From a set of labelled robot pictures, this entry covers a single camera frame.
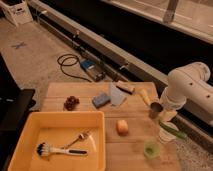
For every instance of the blue sponge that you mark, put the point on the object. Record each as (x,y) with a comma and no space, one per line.
(101,100)

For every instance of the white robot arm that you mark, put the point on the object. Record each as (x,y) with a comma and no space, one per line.
(189,82)

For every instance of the metal cup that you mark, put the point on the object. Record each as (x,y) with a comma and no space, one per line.
(155,109)

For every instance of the green plastic cup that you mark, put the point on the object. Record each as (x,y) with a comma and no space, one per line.
(151,149)

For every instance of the light blue cloth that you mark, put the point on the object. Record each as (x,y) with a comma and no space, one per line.
(116,95)

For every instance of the brown white brush block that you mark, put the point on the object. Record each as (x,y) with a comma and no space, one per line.
(125,87)

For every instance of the blue grey power box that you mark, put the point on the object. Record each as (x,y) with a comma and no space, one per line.
(92,69)

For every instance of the bunch of dark grapes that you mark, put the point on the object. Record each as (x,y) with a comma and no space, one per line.
(71,103)

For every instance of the yellow banana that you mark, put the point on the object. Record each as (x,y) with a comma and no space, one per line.
(143,93)

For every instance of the orange yellow fruit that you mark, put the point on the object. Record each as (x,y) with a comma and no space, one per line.
(122,127)

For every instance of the yellow plastic tray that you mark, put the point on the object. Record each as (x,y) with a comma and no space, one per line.
(59,129)

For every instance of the white bowl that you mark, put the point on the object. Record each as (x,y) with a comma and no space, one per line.
(164,136)

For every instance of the black white dish brush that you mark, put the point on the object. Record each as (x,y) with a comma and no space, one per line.
(45,150)

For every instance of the black chair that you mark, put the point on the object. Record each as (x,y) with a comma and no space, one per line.
(15,105)

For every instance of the white cardboard box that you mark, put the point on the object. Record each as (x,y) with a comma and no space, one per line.
(18,13)

